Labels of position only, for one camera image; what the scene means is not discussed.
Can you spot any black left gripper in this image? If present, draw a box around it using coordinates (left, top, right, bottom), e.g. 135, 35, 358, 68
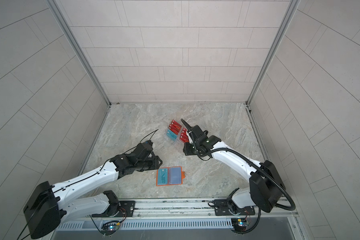
135, 156, 166, 171

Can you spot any orange card holder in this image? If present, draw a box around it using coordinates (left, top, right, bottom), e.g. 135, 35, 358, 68
156, 166, 186, 187

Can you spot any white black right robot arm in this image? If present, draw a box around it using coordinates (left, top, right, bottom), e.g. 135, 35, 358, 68
181, 119, 285, 215

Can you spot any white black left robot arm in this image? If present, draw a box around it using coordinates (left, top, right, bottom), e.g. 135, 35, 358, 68
23, 140, 162, 240

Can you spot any red card right stack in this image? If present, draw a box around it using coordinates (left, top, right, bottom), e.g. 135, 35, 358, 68
179, 128, 190, 143

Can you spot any red card stack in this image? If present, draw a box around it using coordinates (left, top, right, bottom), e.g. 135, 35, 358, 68
179, 128, 190, 143
168, 120, 183, 135

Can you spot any red card left stack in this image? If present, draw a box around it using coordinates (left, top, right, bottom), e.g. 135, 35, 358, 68
168, 120, 183, 135

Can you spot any teal card left stack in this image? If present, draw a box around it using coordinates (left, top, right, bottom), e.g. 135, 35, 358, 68
166, 130, 177, 141

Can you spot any vent grille strip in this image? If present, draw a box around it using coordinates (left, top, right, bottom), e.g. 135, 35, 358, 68
57, 218, 233, 231

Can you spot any left circuit board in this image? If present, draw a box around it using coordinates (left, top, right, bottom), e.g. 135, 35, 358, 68
101, 221, 121, 236

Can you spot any circuit board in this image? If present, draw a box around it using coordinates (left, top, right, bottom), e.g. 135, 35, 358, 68
231, 219, 249, 233
101, 221, 121, 236

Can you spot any right circuit board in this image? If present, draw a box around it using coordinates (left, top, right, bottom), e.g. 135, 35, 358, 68
231, 219, 249, 233

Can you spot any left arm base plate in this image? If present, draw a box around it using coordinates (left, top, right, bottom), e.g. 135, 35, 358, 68
91, 201, 136, 218

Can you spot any black corrugated cable conduit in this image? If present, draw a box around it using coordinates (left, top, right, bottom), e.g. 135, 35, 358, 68
197, 146, 297, 234

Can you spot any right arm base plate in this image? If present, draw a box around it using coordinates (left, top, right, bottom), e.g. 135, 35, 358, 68
208, 199, 256, 216

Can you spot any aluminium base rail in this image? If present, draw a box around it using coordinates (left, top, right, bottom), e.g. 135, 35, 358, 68
52, 196, 299, 223

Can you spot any aluminium corner post left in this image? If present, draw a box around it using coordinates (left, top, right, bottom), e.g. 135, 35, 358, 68
46, 0, 111, 107

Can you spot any aluminium corner post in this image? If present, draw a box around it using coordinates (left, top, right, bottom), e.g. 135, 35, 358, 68
247, 0, 300, 107
46, 0, 111, 107

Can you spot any aluminium corner post right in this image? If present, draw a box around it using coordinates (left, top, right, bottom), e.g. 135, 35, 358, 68
247, 0, 300, 107

